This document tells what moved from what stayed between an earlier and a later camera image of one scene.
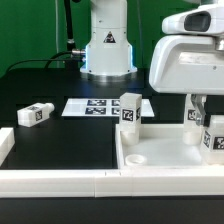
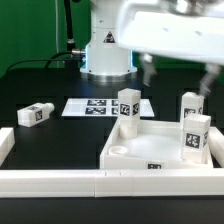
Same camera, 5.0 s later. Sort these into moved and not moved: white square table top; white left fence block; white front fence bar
Moved: white square table top
Not moved: white front fence bar; white left fence block
